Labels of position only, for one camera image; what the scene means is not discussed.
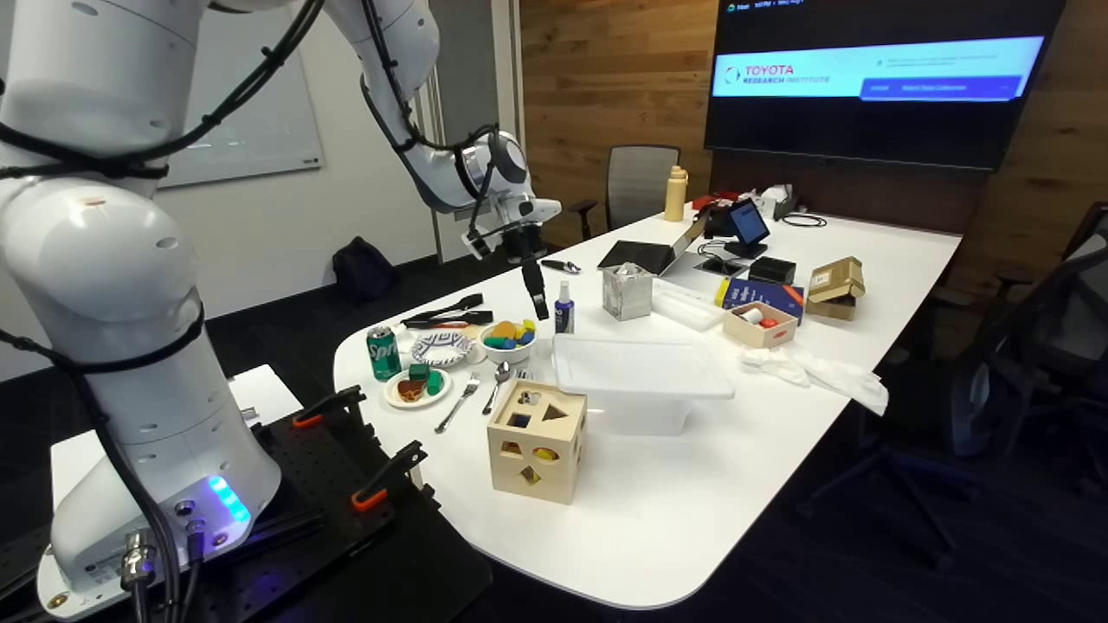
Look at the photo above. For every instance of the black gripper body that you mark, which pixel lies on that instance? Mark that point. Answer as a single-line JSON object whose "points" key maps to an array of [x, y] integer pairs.
{"points": [[529, 243]]}

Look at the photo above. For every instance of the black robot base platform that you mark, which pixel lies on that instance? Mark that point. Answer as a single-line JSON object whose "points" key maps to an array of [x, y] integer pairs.
{"points": [[322, 507]]}

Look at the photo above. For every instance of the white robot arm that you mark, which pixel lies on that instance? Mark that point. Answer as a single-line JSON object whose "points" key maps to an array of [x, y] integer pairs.
{"points": [[105, 288]]}

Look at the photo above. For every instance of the clear plastic container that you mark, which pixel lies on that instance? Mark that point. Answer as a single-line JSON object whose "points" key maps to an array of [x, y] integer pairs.
{"points": [[644, 416]]}

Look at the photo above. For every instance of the small clear blue bottle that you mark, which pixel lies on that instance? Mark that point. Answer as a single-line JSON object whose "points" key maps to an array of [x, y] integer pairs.
{"points": [[562, 312]]}

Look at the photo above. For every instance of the black marker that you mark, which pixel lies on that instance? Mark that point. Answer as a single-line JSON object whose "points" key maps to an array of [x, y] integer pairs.
{"points": [[562, 267]]}

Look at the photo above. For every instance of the bowl of colourful toys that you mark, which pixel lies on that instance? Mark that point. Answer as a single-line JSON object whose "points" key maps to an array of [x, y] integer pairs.
{"points": [[512, 338]]}

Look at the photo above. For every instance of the black utensil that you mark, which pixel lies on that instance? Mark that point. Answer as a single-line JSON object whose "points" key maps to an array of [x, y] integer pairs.
{"points": [[454, 320]]}

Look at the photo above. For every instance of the black tongs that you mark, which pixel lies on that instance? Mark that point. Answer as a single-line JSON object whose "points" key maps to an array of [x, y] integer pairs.
{"points": [[445, 304]]}

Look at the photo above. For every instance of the silver spoon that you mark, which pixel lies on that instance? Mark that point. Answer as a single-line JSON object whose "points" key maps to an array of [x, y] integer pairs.
{"points": [[500, 386]]}

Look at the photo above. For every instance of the black notebook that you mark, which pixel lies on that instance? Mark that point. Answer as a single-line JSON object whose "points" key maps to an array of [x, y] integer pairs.
{"points": [[640, 257]]}

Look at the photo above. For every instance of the white patterned plate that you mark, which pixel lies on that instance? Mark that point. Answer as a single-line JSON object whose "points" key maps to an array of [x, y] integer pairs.
{"points": [[440, 349]]}

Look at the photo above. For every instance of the grey office chair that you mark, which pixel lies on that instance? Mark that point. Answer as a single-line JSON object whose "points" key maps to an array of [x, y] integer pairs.
{"points": [[642, 184]]}

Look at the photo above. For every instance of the silver fork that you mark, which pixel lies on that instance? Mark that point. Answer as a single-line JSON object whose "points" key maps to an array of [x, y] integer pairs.
{"points": [[457, 406]]}

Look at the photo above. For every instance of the green toy food piece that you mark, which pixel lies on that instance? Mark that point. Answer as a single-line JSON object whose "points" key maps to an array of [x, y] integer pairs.
{"points": [[419, 374]]}

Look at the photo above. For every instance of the small white plate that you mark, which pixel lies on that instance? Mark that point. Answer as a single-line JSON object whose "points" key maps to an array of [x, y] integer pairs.
{"points": [[439, 397]]}

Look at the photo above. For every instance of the wooden shape sorter cube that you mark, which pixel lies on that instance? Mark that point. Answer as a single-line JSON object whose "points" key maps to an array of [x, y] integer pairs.
{"points": [[539, 443]]}

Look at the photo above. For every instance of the clear plastic tray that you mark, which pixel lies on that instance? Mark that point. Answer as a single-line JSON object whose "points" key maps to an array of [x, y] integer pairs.
{"points": [[688, 309]]}

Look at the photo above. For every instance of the yellow mustard bottle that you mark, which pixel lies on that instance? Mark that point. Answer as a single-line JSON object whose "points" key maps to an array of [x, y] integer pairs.
{"points": [[675, 196]]}

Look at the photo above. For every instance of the green soda can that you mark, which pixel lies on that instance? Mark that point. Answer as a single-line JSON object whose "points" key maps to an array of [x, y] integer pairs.
{"points": [[383, 355]]}

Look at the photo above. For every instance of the black bag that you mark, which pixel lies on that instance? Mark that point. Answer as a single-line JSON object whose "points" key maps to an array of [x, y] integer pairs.
{"points": [[365, 267]]}

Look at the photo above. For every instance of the small wooden tray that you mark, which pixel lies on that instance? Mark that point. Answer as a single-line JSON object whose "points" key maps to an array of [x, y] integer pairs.
{"points": [[760, 331]]}

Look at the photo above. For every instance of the tablet on stand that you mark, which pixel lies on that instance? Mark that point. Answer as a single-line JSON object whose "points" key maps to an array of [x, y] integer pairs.
{"points": [[750, 221]]}

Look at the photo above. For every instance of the blue box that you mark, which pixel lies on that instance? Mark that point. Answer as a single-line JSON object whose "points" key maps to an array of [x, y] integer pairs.
{"points": [[765, 296]]}

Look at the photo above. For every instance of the small black box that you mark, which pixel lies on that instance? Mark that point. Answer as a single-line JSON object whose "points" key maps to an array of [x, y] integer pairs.
{"points": [[770, 270]]}

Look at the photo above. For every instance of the white crumpled cloth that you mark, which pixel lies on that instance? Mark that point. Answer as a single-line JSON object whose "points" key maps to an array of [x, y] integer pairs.
{"points": [[770, 199]]}

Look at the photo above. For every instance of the white plastic bag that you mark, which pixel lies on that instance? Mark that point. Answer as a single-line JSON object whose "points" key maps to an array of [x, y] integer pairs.
{"points": [[823, 374]]}

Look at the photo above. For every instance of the gold cardboard box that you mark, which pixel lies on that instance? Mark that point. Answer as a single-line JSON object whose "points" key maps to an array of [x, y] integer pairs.
{"points": [[837, 280]]}

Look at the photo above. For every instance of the black office chair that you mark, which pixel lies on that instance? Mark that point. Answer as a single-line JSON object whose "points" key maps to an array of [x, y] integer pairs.
{"points": [[1025, 347]]}

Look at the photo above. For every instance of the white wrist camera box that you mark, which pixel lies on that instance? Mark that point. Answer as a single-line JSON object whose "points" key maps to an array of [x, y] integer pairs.
{"points": [[479, 243]]}

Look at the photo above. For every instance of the wall television screen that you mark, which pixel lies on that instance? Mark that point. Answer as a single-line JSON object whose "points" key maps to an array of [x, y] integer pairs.
{"points": [[879, 71]]}

